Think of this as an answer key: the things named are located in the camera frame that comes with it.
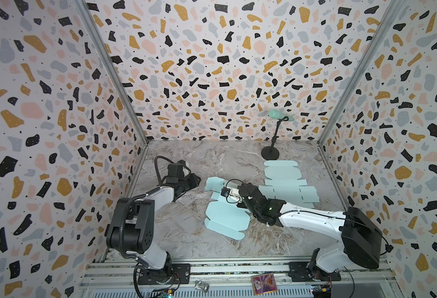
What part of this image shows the mint paper box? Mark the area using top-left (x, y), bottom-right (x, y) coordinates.
top-left (204, 177), bottom-right (250, 240)
top-left (258, 160), bottom-right (320, 208)

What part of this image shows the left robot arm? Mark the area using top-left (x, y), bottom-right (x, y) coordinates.
top-left (105, 156), bottom-right (201, 270)

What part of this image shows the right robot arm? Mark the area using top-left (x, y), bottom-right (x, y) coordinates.
top-left (223, 183), bottom-right (385, 279)

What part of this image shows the black microphone stand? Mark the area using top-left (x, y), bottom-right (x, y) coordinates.
top-left (261, 116), bottom-right (289, 160)

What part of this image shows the colourful square card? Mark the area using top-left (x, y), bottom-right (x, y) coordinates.
top-left (251, 273), bottom-right (278, 296)

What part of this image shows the circuit board right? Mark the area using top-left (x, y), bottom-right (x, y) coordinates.
top-left (311, 282), bottom-right (332, 298)

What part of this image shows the circuit board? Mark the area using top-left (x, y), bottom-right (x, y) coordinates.
top-left (311, 282), bottom-right (332, 298)
top-left (153, 287), bottom-right (179, 298)

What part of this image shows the mint green microphone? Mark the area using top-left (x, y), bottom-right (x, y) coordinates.
top-left (268, 110), bottom-right (295, 122)

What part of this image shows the small metal clip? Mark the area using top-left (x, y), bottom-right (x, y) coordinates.
top-left (194, 281), bottom-right (210, 293)

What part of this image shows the circuit board left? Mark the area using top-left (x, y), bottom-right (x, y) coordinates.
top-left (153, 287), bottom-right (179, 298)

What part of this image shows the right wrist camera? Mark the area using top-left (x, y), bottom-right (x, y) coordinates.
top-left (220, 187), bottom-right (242, 204)

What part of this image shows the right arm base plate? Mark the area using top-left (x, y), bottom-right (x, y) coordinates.
top-left (288, 262), bottom-right (341, 282)

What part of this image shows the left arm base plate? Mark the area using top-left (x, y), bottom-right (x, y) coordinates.
top-left (137, 263), bottom-right (191, 286)

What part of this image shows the aluminium mounting rail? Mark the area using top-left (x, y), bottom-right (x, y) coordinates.
top-left (79, 257), bottom-right (403, 298)

